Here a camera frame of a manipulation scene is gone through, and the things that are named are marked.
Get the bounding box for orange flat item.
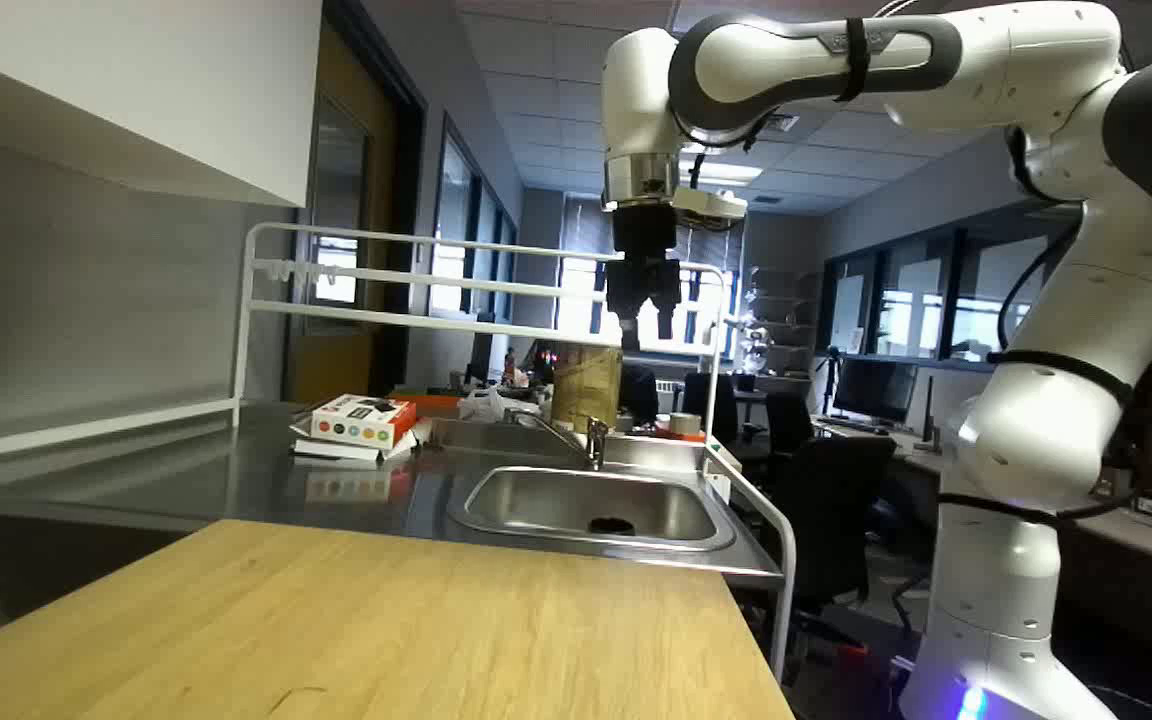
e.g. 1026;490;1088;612
392;385;467;418

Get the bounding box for white colourful printed box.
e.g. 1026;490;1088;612
309;390;426;452

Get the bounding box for small sink faucet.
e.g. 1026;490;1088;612
580;413;615;473

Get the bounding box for clear plastic bag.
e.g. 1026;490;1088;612
455;378;517;427

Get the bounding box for steel sink basin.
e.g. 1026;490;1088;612
450;461;739;558

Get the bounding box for rectangular ceiling light panel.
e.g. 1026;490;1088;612
696;154;770;191

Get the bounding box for brown wooden door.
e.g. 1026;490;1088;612
280;6;429;409

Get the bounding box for white wall cabinet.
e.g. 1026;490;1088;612
0;0;328;210

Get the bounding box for black office chair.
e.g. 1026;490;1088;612
763;395;903;621

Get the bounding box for dark computer monitor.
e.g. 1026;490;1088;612
830;353;923;430

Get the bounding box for flat white book stack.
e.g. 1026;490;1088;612
283;414;437;468

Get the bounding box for office desk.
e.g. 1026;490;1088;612
1068;500;1152;584

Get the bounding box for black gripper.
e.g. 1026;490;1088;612
599;195;687;354

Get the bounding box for stainless steel sink counter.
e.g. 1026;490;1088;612
0;395;788;584

